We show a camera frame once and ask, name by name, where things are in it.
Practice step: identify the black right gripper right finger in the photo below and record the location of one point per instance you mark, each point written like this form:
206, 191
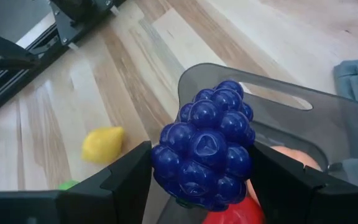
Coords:
291, 199

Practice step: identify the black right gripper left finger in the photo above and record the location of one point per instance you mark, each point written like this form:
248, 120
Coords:
120, 196

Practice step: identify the toy peach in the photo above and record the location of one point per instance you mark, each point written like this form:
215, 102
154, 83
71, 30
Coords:
297, 155

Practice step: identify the green toy cabbage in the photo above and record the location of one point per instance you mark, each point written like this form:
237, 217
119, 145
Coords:
68, 185

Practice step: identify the yellow toy lemon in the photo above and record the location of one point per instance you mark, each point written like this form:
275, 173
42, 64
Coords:
102, 145

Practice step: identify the red toy tomato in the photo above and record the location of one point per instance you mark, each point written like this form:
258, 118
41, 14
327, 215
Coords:
235, 214

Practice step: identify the purple toy grapes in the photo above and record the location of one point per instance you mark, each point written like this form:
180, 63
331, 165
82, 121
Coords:
204, 149

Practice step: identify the grey translucent plastic bin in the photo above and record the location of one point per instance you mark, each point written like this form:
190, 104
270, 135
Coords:
337, 124

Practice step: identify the black table edge frame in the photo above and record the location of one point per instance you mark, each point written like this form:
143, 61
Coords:
11, 93

